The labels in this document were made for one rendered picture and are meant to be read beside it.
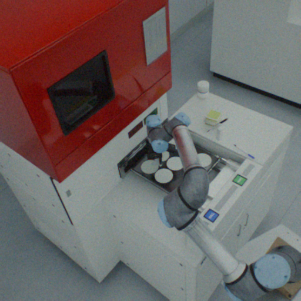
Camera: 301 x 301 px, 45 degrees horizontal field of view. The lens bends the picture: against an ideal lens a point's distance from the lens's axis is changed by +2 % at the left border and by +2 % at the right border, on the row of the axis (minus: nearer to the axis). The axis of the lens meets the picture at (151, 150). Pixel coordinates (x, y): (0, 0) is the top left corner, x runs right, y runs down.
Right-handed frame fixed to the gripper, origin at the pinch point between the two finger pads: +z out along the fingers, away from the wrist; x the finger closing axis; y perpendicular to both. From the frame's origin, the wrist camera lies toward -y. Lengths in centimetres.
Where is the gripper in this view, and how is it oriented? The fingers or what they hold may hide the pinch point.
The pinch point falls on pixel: (161, 164)
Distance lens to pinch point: 200.1
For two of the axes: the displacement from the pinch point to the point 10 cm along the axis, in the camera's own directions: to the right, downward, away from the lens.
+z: 0.8, 6.7, 7.4
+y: -10.0, 0.7, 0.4
